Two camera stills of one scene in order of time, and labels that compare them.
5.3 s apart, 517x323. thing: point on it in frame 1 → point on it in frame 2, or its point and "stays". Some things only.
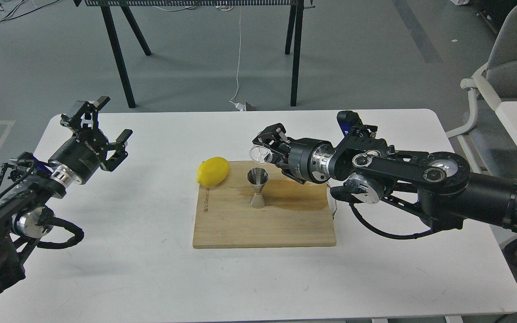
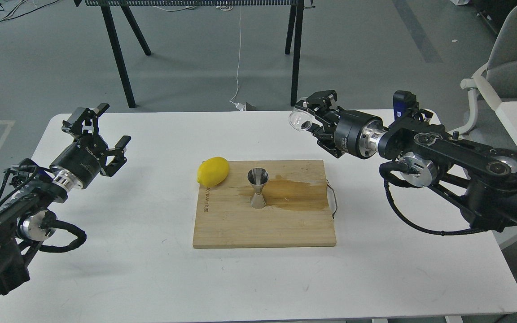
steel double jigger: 258,176 stays
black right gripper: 306,160 → 356,133
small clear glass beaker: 260,154 → 300,120
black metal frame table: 293,38 stays
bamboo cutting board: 296,214 stays
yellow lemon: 212,171 stays
